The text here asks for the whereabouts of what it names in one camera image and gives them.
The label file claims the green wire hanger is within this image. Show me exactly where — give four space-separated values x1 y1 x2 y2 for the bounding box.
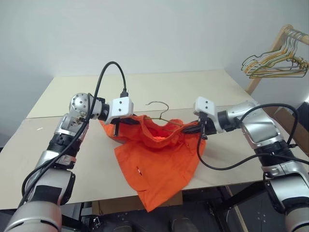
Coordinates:
144 101 187 132
248 36 309 79

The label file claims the black metal table frame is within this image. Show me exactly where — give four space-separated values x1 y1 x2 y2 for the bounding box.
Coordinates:
207 180 269 219

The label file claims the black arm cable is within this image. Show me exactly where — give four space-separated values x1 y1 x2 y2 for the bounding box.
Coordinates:
21 61 129 202
197 103 309 171

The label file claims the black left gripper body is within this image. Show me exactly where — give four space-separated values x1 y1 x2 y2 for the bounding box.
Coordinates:
112 112 136 126

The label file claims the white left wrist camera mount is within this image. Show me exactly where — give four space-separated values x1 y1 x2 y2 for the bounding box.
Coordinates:
107 96 134 124

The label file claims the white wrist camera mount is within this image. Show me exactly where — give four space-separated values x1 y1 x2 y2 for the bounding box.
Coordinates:
193 96 217 119
107 96 134 124

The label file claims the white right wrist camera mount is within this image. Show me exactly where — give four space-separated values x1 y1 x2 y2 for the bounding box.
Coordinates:
193 96 217 119

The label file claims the bunch of wire hangers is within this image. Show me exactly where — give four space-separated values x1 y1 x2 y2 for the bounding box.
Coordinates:
243 30 309 75

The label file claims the wooden clothes rack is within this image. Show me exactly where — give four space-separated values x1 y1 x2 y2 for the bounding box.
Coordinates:
244 24 309 94

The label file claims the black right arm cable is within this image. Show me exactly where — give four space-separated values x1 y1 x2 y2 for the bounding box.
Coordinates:
197 103 309 171

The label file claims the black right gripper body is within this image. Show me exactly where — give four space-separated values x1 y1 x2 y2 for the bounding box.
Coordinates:
198 115 217 135

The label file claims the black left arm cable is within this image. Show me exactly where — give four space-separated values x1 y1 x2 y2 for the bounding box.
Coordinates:
21 61 129 202

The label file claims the orange shirt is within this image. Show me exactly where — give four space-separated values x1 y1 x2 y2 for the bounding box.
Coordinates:
99 115 207 213

